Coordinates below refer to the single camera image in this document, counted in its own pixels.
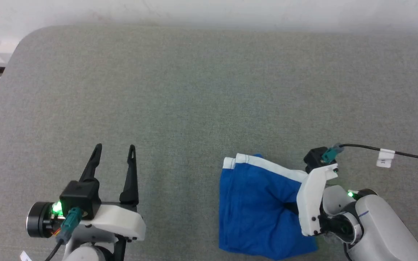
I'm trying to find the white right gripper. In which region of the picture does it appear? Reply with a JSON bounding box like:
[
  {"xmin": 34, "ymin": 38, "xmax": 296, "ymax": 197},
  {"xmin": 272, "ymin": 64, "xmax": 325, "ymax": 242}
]
[{"xmin": 284, "ymin": 164, "xmax": 339, "ymax": 237}]

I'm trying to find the white right cable label tag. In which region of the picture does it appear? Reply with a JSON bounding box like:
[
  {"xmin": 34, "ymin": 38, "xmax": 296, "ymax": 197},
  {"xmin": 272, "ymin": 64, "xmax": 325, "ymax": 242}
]
[{"xmin": 376, "ymin": 149, "xmax": 396, "ymax": 168}]

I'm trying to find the black right cable teal plug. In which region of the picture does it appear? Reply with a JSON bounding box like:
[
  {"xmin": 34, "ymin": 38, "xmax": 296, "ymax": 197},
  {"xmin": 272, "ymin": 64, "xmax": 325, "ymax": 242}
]
[{"xmin": 321, "ymin": 143, "xmax": 418, "ymax": 164}]

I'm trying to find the blue garment with white trim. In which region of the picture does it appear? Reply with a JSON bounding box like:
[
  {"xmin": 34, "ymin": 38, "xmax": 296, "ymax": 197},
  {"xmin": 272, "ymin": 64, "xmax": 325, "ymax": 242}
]
[{"xmin": 218, "ymin": 153, "xmax": 318, "ymax": 261}]

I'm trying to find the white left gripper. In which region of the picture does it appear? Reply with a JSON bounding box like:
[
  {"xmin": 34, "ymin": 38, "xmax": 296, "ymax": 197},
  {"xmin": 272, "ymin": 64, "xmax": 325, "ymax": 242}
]
[{"xmin": 79, "ymin": 144, "xmax": 147, "ymax": 243}]

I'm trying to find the black left cable teal plug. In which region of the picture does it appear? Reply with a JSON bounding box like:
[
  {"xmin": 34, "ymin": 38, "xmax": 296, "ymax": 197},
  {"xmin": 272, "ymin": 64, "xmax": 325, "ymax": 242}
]
[{"xmin": 44, "ymin": 207, "xmax": 83, "ymax": 261}]

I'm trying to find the black cable teal plug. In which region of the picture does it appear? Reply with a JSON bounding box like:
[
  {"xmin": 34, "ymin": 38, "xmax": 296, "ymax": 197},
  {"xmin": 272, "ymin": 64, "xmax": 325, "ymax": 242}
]
[
  {"xmin": 44, "ymin": 207, "xmax": 83, "ymax": 261},
  {"xmin": 321, "ymin": 143, "xmax": 418, "ymax": 164}
]

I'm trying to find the grey fabric sofa seat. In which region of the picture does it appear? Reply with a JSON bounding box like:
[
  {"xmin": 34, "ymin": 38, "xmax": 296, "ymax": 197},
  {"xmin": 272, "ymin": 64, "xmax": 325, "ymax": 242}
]
[{"xmin": 0, "ymin": 25, "xmax": 418, "ymax": 261}]

